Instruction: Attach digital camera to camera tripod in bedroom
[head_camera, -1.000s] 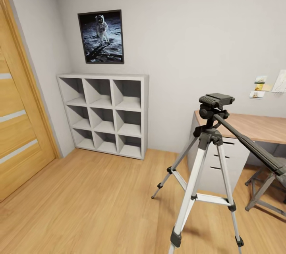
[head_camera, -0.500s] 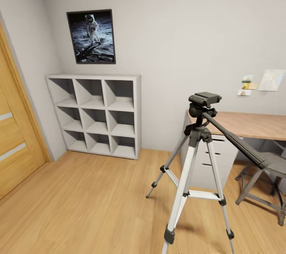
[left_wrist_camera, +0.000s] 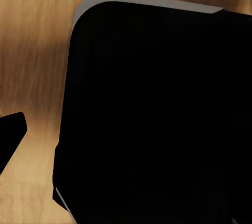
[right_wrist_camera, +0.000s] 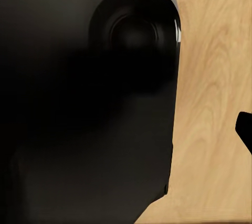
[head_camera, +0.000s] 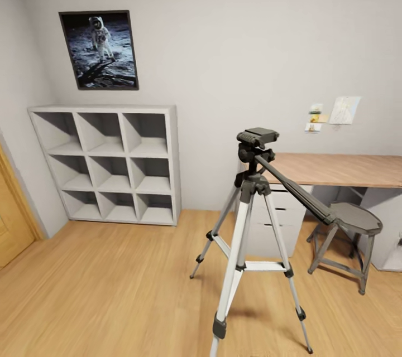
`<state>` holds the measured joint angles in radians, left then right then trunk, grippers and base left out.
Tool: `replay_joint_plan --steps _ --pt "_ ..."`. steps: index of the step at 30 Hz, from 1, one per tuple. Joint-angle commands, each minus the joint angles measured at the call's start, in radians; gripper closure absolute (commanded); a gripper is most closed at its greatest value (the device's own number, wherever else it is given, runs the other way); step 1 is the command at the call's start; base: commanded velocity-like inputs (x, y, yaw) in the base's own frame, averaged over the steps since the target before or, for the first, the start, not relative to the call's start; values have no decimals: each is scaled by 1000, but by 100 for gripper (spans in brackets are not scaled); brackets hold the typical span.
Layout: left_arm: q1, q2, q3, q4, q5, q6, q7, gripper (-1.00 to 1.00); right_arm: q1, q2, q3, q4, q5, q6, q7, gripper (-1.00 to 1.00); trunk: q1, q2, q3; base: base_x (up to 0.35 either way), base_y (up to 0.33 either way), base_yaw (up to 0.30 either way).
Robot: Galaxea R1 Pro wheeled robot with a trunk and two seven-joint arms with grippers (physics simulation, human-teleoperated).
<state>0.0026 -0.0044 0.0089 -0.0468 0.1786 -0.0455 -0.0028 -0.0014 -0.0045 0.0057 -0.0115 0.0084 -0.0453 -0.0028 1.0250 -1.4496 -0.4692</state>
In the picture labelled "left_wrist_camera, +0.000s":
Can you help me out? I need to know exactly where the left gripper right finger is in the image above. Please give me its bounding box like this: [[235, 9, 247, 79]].
[[235, 111, 252, 154]]

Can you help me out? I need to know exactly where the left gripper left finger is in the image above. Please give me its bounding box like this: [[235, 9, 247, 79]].
[[0, 112, 27, 175]]

